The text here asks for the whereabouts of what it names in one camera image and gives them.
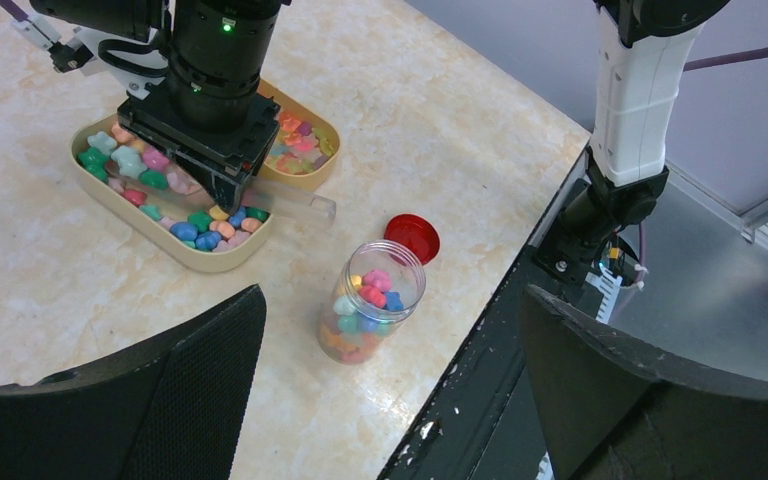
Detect clear plastic jar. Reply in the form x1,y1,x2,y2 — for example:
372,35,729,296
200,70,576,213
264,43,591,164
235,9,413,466
318,239,426,365

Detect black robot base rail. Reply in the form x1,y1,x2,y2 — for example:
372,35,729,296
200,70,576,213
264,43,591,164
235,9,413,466
378,157,626,479

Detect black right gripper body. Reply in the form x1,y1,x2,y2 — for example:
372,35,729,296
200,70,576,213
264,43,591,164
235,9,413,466
117,89,280,176

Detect beige tray translucent candies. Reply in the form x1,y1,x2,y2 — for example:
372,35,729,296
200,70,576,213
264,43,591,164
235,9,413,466
258,80,341,192

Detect red jar lid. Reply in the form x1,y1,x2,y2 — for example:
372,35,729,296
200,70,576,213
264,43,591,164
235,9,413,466
383,213,441,265

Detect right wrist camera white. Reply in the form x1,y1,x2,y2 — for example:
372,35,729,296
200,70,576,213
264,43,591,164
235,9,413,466
10,13,162,99

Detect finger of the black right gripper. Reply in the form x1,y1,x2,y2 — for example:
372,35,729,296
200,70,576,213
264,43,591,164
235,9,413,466
185,162,255,213

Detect clear plastic scoop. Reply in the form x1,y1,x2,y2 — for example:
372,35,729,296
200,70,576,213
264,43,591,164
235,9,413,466
105,160,337,229

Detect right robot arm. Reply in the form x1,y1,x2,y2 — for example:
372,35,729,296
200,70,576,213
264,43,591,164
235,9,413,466
32,1,722,283

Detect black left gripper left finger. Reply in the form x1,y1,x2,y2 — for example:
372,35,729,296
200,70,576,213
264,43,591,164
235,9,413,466
0,285,266,479

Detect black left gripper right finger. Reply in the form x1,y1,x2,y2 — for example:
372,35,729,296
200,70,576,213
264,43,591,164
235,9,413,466
519,285,768,479

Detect beige tray opaque candies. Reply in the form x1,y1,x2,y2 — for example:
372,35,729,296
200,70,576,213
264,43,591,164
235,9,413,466
70,115,276,273

